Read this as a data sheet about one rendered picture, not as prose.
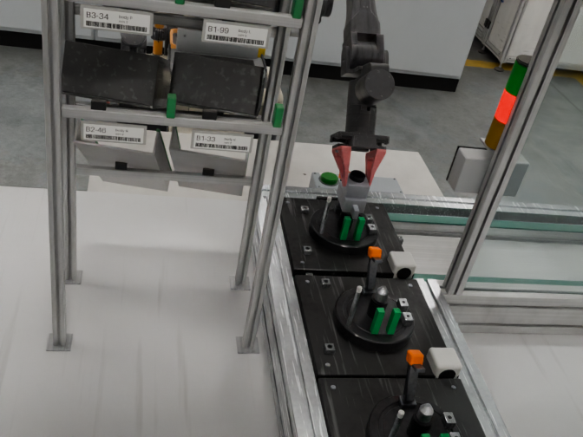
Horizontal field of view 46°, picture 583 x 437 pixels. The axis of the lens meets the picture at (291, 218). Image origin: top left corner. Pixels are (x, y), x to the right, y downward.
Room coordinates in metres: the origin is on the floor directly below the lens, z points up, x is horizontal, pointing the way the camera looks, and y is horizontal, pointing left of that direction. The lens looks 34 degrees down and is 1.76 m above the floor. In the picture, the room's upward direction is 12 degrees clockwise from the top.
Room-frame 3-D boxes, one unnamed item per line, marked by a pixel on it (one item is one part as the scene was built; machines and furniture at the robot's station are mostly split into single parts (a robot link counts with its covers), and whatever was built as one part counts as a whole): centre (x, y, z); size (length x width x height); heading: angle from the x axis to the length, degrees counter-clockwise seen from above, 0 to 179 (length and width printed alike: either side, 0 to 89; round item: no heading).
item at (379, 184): (1.37, -0.13, 0.93); 0.21 x 0.07 x 0.06; 105
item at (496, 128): (1.08, -0.32, 1.28); 0.05 x 0.05 x 0.05
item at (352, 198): (1.13, -0.11, 1.08); 0.08 x 0.04 x 0.07; 15
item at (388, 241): (1.14, -0.11, 0.96); 0.24 x 0.24 x 0.02; 15
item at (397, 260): (1.07, -0.23, 0.97); 0.05 x 0.05 x 0.04; 15
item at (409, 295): (0.90, -0.18, 1.01); 0.24 x 0.24 x 0.13; 15
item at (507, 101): (1.08, -0.32, 1.33); 0.05 x 0.05 x 0.05
